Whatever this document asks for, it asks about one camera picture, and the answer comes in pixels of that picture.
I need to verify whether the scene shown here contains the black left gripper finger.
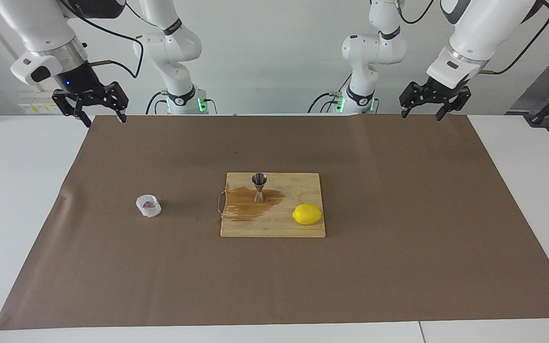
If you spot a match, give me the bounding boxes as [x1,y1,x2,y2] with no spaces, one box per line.
[399,82,423,119]
[435,89,472,121]

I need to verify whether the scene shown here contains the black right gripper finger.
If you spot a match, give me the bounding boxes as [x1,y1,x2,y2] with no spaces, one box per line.
[94,81,129,124]
[52,90,92,128]

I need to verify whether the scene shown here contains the steel double jigger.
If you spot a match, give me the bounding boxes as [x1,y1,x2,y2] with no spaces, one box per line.
[252,172,269,204]

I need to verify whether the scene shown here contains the yellow lemon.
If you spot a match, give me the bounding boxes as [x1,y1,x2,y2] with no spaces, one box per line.
[292,203,324,226]

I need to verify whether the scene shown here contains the wooden cutting board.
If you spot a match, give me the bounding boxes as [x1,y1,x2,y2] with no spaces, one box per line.
[217,172,326,238]

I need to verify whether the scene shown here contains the brown paper table mat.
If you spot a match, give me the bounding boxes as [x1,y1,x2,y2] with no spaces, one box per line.
[0,114,549,330]

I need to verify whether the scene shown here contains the white wall socket box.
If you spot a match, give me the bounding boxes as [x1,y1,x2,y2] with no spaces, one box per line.
[19,91,70,115]

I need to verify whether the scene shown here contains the black right base cables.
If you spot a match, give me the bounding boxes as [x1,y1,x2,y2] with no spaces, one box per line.
[145,91,218,115]

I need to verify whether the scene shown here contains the black base cables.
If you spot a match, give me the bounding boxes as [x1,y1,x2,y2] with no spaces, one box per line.
[308,74,351,114]
[145,91,218,115]

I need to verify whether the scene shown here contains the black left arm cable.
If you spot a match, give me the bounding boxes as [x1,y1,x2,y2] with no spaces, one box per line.
[396,0,549,76]

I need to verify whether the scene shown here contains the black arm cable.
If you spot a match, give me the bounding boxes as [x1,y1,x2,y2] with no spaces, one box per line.
[396,0,549,76]
[60,0,144,79]

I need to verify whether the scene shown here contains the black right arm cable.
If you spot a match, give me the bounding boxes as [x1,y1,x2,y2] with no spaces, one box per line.
[60,0,144,79]

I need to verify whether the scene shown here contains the black left base cables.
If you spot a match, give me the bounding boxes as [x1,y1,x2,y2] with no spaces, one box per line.
[308,74,351,114]

